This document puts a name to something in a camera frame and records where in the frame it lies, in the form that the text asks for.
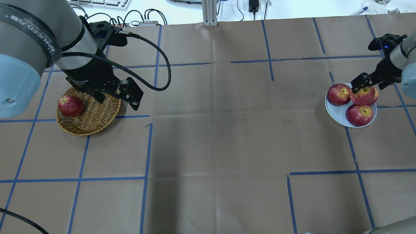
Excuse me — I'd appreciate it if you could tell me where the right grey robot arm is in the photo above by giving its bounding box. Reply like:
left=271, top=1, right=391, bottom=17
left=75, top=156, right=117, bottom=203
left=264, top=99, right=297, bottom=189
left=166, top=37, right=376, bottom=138
left=351, top=32, right=416, bottom=99

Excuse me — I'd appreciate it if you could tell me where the dark red apple in basket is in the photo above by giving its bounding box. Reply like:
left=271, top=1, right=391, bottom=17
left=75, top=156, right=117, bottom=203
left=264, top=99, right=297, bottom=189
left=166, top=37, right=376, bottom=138
left=58, top=95, right=85, bottom=117

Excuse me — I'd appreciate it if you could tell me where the white keyboard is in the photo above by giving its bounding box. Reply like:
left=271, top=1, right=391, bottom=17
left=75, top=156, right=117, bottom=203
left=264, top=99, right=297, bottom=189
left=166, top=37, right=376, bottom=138
left=68, top=0, right=133, bottom=10

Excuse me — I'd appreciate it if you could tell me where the red apple plate front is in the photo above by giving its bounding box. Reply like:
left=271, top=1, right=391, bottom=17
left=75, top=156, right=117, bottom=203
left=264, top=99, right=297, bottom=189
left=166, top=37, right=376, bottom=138
left=345, top=105, right=375, bottom=127

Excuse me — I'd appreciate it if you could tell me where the light blue plate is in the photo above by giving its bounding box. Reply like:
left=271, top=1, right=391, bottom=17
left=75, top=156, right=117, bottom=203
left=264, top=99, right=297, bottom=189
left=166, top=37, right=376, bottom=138
left=325, top=84, right=376, bottom=128

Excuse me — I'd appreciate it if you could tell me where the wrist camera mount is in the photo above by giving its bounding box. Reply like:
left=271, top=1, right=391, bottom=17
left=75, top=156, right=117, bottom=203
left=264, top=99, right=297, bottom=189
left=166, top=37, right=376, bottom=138
left=368, top=33, right=408, bottom=57
left=79, top=16, right=128, bottom=52

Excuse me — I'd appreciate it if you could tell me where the red apple plate left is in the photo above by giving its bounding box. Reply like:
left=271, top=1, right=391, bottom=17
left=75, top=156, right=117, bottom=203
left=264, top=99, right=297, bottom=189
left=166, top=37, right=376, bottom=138
left=326, top=84, right=352, bottom=106

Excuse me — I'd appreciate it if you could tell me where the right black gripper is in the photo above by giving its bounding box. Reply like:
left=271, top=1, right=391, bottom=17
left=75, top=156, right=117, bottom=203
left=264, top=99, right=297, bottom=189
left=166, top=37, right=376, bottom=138
left=350, top=57, right=402, bottom=94

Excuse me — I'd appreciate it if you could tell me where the aluminium frame post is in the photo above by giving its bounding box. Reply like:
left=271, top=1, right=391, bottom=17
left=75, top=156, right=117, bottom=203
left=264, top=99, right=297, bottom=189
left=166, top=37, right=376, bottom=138
left=201, top=0, right=218, bottom=27

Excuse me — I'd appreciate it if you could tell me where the red apple plate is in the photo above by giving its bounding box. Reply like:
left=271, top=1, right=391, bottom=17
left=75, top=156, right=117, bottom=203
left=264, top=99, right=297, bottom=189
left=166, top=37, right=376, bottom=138
left=326, top=84, right=352, bottom=106
left=345, top=105, right=375, bottom=127
left=349, top=86, right=376, bottom=106

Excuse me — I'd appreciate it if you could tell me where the red apple plate top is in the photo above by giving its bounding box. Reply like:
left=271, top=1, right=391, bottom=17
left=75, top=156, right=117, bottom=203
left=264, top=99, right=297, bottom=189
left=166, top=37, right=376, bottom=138
left=349, top=86, right=376, bottom=106

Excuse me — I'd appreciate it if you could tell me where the red yellow apple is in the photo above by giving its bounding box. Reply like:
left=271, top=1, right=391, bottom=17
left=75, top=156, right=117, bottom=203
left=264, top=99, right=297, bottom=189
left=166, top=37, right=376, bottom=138
left=369, top=88, right=379, bottom=106

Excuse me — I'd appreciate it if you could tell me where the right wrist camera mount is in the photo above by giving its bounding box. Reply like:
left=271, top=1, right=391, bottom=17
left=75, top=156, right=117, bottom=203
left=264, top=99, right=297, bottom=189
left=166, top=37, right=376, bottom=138
left=368, top=33, right=408, bottom=57

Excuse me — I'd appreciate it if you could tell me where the black braided cable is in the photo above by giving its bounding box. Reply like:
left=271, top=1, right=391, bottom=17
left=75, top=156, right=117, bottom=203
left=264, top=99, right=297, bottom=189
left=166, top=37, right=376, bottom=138
left=62, top=32, right=172, bottom=91

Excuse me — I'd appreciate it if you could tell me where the woven wicker basket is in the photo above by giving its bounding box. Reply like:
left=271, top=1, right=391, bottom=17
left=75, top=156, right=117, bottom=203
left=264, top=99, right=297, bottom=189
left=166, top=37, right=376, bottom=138
left=56, top=87, right=122, bottom=136

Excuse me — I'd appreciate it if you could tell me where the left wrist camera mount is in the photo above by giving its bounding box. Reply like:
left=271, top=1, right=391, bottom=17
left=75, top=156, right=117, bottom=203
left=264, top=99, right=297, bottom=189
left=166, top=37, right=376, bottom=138
left=79, top=16, right=128, bottom=52

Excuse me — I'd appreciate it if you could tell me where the black power adapter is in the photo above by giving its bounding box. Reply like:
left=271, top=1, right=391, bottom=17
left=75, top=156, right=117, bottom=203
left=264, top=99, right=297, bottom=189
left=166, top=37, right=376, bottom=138
left=248, top=0, right=260, bottom=13

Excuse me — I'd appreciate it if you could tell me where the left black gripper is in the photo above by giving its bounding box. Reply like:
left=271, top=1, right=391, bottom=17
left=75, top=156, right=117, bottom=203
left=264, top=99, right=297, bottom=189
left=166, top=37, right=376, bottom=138
left=65, top=60, right=144, bottom=111

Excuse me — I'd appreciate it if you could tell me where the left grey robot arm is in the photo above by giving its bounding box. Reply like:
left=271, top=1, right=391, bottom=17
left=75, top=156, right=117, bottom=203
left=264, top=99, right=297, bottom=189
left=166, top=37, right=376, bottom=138
left=0, top=0, right=143, bottom=118

